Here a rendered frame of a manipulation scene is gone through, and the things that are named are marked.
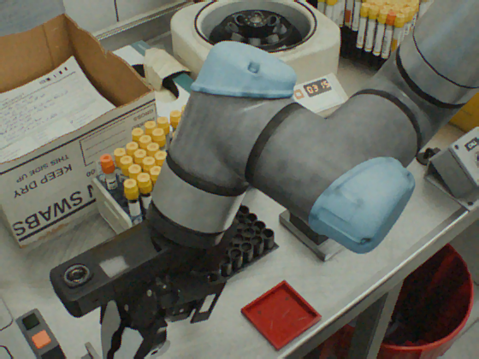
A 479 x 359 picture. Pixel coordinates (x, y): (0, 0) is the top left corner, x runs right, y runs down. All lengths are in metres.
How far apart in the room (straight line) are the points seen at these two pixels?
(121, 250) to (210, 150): 0.12
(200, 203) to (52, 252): 0.36
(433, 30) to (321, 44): 0.48
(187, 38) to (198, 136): 0.49
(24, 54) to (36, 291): 0.40
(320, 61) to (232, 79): 0.50
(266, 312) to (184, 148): 0.29
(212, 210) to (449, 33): 0.23
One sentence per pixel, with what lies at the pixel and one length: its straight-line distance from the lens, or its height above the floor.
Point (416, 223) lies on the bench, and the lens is 0.82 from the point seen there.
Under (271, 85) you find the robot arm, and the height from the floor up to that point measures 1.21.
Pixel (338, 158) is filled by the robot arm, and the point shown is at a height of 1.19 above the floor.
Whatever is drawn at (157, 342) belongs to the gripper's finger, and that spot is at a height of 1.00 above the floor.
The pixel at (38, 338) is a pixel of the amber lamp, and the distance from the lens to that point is 0.66.
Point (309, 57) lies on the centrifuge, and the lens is 0.91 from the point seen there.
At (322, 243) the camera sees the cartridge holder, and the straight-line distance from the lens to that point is 0.75.
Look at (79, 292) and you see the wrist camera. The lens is 0.49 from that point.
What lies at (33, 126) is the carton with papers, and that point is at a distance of 0.90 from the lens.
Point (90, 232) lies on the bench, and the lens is 0.81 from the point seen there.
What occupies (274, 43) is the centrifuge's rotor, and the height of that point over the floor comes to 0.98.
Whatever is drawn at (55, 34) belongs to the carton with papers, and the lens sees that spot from 0.99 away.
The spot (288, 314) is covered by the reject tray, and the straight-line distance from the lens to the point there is 0.70.
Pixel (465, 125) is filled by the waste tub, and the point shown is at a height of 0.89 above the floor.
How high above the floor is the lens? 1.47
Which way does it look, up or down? 45 degrees down
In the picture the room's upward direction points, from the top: 2 degrees counter-clockwise
